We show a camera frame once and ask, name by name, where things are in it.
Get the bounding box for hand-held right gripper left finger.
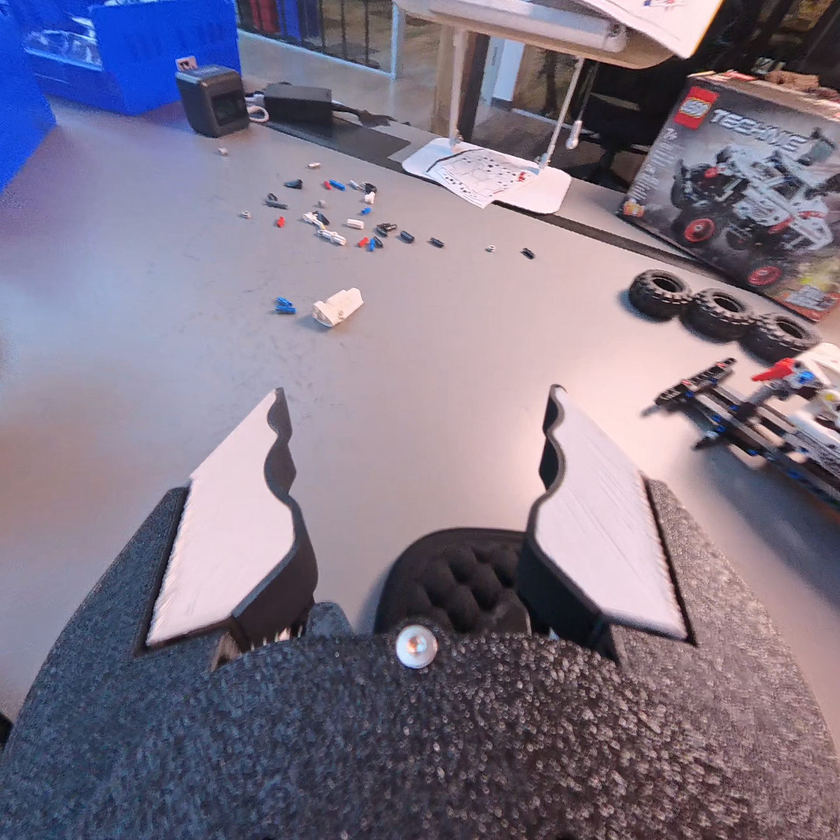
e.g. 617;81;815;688
145;386;320;647

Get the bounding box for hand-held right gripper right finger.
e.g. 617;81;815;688
516;384;690;647

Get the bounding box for white toy truck chassis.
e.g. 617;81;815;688
654;342;840;506

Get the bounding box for small white connector piece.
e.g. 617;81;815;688
313;288;364;328

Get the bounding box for Lego instruction booklet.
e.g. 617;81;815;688
578;0;727;60

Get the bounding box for grey desk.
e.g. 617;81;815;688
0;99;840;736
394;119;840;329

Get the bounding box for black toy tire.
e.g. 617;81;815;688
686;288;756;342
743;310;821;364
628;268;693;321

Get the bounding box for scattered small building pieces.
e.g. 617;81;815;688
210;145;539;319

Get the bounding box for toy truck box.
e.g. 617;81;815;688
620;73;840;322

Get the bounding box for black box device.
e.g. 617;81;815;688
176;63;250;139

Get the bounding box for black power adapter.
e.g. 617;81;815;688
263;83;337;127

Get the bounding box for blue plastic bin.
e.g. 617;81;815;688
20;0;242;116
0;20;57;195

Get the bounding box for black wire rack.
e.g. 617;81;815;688
237;0;397;69

